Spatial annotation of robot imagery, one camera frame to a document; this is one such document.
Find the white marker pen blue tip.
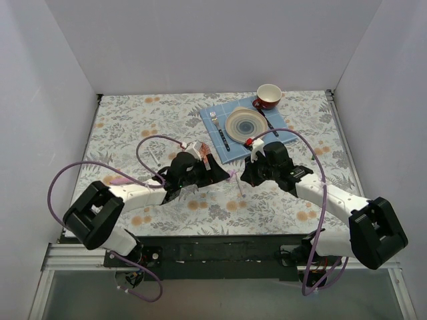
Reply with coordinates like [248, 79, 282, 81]
[235, 175, 246, 198]

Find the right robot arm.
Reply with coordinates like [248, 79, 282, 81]
[241, 139, 408, 270]

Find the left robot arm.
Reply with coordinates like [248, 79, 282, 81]
[63, 152, 230, 267]

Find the purple pen cap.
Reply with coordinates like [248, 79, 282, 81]
[226, 170, 236, 181]

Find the white marker pen green tip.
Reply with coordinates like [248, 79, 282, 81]
[149, 150, 161, 167]

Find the pink pen on left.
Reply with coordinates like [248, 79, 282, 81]
[109, 177, 130, 185]

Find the red patterned small bowl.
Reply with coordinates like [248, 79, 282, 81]
[198, 142, 211, 163]

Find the beige plate with blue rings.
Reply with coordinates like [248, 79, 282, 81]
[225, 107, 268, 144]

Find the floral tablecloth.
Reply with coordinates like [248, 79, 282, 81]
[61, 89, 373, 238]

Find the red cup white inside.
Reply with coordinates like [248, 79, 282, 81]
[252, 84, 282, 110]

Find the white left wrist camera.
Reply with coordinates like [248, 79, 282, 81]
[181, 141, 203, 161]

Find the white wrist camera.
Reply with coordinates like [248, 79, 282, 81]
[181, 141, 203, 161]
[244, 138, 264, 163]

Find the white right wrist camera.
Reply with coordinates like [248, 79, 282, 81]
[244, 138, 264, 163]

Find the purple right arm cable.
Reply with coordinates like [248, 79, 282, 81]
[246, 128, 350, 297]

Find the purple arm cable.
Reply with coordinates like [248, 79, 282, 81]
[47, 134, 187, 234]
[246, 128, 350, 297]

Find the knife with dark handle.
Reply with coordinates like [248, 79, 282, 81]
[257, 109, 279, 138]

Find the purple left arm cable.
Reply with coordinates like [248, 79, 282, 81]
[47, 134, 187, 234]

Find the fork with dark handle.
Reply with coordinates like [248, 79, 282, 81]
[210, 112, 230, 152]

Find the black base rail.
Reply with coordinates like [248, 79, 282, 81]
[103, 235, 334, 283]

